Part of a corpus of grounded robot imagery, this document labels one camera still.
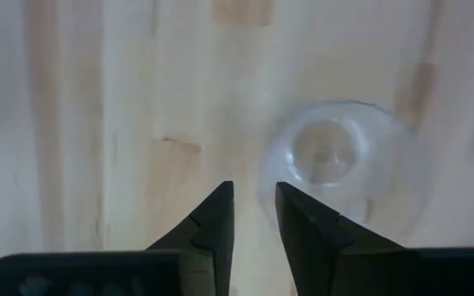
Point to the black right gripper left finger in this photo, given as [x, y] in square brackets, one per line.
[216, 222]

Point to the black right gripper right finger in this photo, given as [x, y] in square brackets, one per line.
[307, 238]

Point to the clear plastic cup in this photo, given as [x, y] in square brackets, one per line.
[327, 152]

